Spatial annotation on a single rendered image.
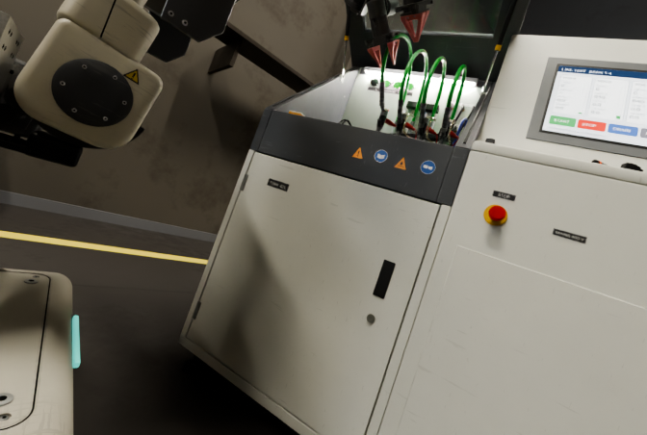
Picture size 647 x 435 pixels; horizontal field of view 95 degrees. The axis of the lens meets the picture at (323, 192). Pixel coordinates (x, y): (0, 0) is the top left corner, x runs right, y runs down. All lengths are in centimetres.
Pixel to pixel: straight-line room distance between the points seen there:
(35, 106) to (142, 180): 234
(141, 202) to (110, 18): 241
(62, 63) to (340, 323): 81
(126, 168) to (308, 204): 216
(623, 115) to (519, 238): 59
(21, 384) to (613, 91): 156
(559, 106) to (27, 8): 298
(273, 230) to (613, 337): 85
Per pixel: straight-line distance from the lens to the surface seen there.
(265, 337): 103
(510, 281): 85
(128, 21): 65
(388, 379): 91
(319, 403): 99
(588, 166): 91
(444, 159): 87
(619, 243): 90
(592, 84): 135
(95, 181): 291
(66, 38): 63
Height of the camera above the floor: 67
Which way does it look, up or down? 3 degrees up
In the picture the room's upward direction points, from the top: 19 degrees clockwise
